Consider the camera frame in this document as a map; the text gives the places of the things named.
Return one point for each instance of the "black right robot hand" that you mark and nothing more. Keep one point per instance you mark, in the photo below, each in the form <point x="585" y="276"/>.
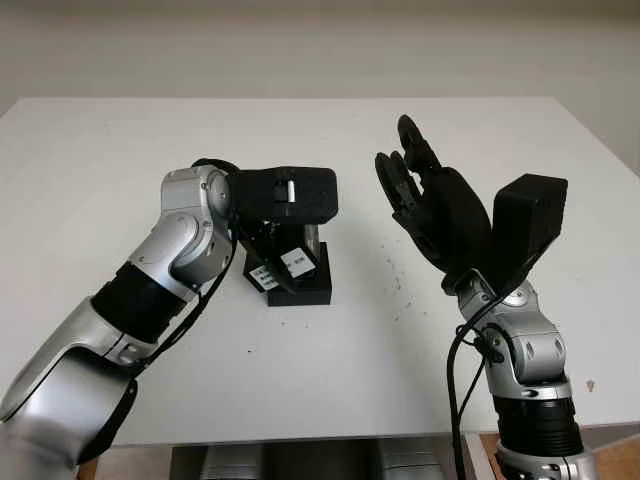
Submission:
<point x="450" y="215"/>

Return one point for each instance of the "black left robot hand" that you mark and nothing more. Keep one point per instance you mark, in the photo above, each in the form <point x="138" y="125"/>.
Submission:
<point x="262" y="235"/>

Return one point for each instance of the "black RealSense box lid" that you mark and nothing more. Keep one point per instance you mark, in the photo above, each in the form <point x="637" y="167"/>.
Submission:
<point x="295" y="262"/>

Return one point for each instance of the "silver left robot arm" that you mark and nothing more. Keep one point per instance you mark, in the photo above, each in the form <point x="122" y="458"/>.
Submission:
<point x="150" y="280"/>

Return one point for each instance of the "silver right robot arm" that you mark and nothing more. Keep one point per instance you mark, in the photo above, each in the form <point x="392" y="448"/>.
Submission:
<point x="530" y="350"/>

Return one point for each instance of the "black box base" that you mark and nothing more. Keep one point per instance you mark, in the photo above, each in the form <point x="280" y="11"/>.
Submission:
<point x="310" y="295"/>

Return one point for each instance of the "grey robot body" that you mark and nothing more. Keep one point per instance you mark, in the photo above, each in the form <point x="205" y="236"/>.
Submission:
<point x="320" y="457"/>

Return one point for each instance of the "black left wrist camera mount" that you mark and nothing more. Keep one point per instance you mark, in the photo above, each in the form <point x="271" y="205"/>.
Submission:
<point x="305" y="195"/>

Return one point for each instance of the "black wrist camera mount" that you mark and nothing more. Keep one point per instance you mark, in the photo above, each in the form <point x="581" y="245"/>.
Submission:
<point x="535" y="220"/>
<point x="305" y="195"/>

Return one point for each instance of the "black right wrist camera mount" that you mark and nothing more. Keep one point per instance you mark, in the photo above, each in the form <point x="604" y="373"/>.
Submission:
<point x="535" y="220"/>

